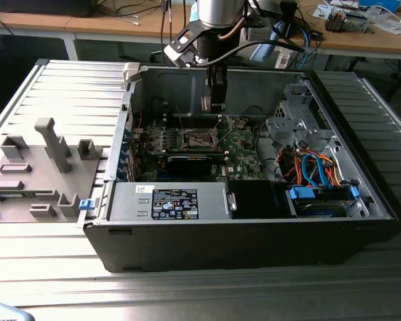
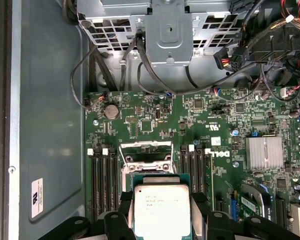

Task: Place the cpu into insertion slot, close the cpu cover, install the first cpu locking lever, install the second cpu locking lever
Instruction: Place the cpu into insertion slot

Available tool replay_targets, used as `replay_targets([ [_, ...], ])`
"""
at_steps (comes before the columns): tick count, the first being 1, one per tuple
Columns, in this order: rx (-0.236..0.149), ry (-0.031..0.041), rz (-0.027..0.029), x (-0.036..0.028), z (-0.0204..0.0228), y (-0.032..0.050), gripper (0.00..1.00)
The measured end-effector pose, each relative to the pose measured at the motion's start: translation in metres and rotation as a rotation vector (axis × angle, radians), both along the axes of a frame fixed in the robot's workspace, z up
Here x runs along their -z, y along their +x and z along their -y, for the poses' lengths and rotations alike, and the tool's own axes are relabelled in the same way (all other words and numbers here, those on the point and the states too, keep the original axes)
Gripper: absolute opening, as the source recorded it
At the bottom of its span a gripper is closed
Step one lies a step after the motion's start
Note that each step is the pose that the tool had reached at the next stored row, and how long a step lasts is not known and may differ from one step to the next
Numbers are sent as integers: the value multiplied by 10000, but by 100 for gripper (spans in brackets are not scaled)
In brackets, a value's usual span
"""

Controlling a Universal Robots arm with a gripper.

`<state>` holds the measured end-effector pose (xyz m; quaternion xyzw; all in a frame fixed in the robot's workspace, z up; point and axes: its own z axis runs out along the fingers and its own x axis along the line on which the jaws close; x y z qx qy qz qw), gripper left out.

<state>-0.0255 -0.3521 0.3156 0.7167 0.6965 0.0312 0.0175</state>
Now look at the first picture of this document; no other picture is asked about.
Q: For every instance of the green motherboard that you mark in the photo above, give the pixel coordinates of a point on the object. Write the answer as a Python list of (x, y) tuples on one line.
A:
[(244, 157)]

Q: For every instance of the blue case latch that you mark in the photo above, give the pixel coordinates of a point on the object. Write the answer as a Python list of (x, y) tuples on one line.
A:
[(86, 204)]

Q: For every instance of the black graphics card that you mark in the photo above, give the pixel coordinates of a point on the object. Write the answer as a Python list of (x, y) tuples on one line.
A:
[(188, 166)]

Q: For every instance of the silver CPU green edge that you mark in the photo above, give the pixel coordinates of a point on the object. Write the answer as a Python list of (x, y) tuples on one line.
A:
[(205, 103)]

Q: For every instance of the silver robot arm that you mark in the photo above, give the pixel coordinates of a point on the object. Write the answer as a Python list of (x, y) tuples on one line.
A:
[(217, 11)]

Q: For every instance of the white plastic case latch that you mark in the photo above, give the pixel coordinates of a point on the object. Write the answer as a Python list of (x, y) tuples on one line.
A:
[(132, 70)]

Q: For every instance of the black RAM slot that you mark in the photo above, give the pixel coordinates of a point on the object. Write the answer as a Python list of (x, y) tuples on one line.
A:
[(217, 155), (217, 161), (197, 119), (197, 125)]

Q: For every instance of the green RAM stick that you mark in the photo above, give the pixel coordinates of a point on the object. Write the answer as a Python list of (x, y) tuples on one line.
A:
[(13, 195)]

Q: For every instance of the CPU socket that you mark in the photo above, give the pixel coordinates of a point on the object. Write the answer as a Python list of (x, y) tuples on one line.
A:
[(198, 140)]

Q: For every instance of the blue box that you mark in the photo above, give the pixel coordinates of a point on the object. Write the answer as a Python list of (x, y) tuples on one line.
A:
[(384, 3)]

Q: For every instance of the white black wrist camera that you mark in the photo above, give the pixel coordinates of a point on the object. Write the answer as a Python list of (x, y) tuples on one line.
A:
[(178, 50)]

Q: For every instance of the wooden desk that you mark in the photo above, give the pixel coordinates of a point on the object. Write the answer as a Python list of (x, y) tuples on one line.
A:
[(87, 20)]

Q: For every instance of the white tag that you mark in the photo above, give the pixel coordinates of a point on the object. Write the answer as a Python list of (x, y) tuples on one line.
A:
[(282, 60)]

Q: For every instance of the black PC case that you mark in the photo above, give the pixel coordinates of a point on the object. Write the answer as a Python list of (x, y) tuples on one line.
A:
[(220, 247)]

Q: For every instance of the metal device on desk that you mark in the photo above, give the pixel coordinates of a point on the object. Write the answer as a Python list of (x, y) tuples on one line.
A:
[(347, 21)]

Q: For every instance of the metal drive cage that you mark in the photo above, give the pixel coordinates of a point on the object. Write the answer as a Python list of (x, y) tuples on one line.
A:
[(287, 128)]

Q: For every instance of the round coin cell battery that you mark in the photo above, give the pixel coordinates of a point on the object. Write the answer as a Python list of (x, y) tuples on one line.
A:
[(241, 124)]

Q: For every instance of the grey rounded object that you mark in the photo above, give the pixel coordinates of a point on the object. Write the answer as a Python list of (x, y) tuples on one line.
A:
[(3, 312)]

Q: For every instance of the grey power supply unit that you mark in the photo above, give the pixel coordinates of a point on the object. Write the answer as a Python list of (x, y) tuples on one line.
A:
[(127, 200)]

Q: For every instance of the grey parts rack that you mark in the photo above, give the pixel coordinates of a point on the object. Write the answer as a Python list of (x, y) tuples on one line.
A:
[(36, 157)]

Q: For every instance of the black flat device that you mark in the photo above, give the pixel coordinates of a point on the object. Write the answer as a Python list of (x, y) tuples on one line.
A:
[(43, 8)]

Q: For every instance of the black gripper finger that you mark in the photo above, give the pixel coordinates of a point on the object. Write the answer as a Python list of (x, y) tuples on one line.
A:
[(219, 93)]

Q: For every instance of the hard disk in blue carrier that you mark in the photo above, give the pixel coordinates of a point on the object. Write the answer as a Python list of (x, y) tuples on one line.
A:
[(300, 194)]

